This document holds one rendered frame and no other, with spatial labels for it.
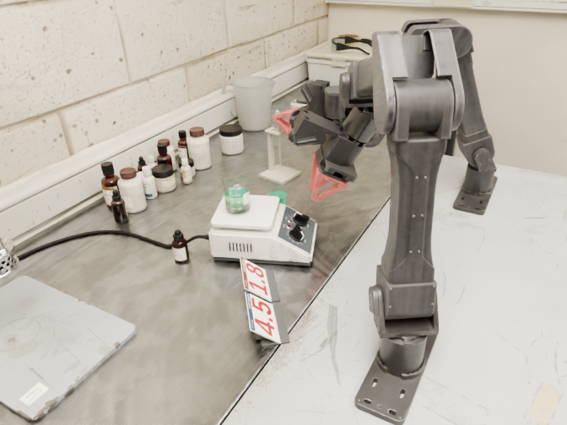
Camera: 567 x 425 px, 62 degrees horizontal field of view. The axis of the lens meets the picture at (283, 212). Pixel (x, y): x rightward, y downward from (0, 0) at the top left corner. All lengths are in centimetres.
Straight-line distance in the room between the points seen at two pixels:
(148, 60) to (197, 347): 85
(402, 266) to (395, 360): 15
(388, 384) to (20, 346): 57
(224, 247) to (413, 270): 41
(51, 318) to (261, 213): 41
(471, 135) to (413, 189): 55
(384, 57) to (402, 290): 30
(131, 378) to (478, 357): 52
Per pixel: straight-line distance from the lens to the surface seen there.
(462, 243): 105
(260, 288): 85
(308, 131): 85
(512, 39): 215
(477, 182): 120
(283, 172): 127
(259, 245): 91
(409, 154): 59
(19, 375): 84
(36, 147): 119
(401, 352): 70
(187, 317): 85
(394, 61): 59
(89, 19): 126
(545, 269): 103
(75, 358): 82
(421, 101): 58
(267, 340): 78
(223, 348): 78
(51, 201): 119
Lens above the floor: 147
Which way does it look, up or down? 31 degrees down
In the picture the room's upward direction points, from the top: 2 degrees counter-clockwise
